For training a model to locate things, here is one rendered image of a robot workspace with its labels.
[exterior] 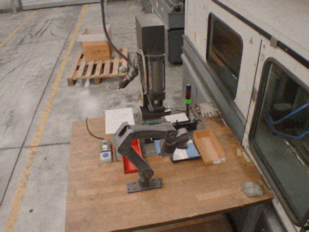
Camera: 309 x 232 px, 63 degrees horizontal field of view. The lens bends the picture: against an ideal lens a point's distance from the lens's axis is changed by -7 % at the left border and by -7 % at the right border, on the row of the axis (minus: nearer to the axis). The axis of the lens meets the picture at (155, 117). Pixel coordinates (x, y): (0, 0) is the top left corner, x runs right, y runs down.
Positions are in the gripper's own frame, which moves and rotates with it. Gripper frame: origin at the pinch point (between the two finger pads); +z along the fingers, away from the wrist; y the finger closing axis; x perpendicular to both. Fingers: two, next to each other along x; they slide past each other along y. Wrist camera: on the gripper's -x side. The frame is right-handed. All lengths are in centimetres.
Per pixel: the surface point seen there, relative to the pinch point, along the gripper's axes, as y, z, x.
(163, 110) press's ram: 26.7, -2.4, -2.3
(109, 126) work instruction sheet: 34, 34, 31
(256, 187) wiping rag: -27, -8, -48
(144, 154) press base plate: 5.9, 17.1, 9.2
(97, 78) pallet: 210, 220, 50
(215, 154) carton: -0.2, 8.6, -34.2
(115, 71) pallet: 221, 217, 21
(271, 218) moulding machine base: -44, 6, -61
